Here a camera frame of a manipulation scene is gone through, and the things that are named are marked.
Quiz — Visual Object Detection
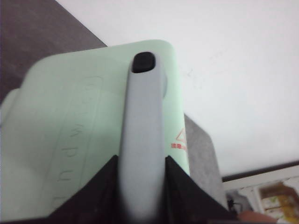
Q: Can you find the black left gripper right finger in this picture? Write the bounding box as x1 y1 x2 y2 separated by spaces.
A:
165 156 238 224

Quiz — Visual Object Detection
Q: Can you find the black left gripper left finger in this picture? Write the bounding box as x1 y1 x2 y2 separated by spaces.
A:
9 155 122 224

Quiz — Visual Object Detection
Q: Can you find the breakfast maker hinged lid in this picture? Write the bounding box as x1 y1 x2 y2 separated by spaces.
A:
0 40 190 221

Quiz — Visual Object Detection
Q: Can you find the cluttered background shelf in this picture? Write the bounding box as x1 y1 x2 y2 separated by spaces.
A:
223 165 299 224

